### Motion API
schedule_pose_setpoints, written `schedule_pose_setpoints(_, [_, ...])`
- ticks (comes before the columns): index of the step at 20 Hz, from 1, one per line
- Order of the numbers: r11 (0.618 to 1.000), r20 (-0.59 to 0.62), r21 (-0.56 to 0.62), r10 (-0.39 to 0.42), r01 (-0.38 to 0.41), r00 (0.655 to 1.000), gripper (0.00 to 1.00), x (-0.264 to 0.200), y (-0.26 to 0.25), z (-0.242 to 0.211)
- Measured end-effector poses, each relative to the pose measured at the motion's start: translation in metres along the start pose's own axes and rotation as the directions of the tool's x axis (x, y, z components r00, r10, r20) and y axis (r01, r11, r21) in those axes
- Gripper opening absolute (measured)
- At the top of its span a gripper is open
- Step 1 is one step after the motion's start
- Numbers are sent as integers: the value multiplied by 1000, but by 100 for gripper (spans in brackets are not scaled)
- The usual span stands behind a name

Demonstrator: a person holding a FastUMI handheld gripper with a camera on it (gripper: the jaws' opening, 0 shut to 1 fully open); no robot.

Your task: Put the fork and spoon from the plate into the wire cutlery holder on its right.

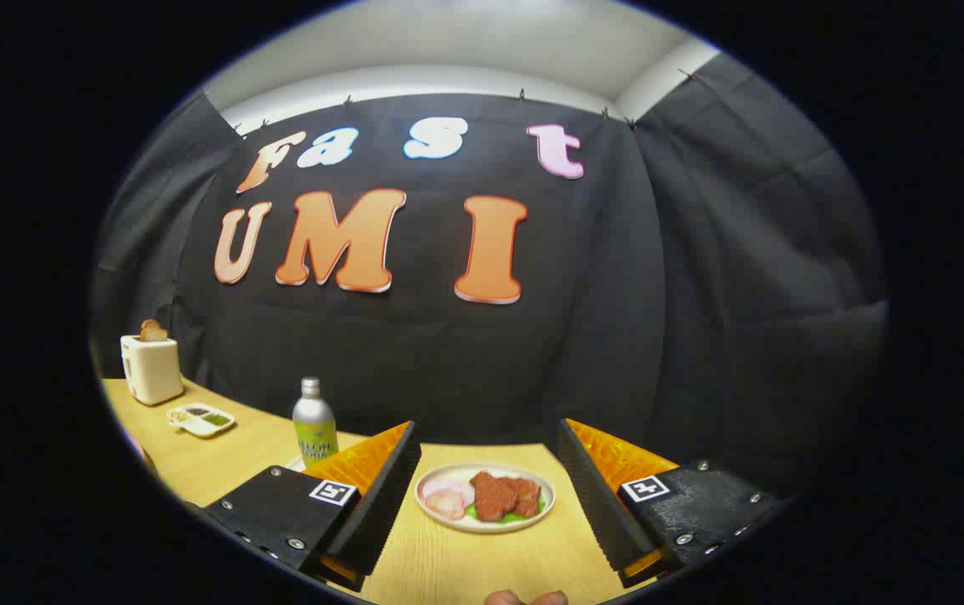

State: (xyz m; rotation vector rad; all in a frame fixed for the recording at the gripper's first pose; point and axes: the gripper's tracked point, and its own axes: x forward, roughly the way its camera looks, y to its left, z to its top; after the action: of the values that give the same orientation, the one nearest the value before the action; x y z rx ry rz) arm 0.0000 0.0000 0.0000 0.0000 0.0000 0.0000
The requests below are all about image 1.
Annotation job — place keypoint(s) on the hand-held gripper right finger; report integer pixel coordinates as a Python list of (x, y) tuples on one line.
[(599, 504)]

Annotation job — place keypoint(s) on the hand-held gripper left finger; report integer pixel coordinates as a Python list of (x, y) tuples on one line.
[(381, 496)]

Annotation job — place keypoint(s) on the pink ham slices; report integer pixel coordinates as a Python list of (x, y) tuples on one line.
[(445, 500)]

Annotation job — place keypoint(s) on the white plate of food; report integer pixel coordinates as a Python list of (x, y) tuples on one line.
[(448, 518)]

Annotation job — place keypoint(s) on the green lettuce leaf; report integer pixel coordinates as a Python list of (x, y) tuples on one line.
[(512, 518)]

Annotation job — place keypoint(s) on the white square coaster tray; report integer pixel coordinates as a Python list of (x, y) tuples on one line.
[(296, 463)]

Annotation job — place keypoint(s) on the silver green drink bottle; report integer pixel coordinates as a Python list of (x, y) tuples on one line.
[(314, 424)]

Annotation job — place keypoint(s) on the brown meat pieces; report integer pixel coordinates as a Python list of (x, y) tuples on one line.
[(500, 496)]

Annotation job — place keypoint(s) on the black backdrop cloth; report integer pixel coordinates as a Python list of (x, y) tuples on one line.
[(448, 361)]

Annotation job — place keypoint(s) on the white divided bean dish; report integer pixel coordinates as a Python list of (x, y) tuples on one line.
[(200, 419)]

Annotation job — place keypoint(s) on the cream toaster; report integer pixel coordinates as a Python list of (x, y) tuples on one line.
[(151, 370)]

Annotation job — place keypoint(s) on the toast slice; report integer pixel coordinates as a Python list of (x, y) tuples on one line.
[(153, 331)]

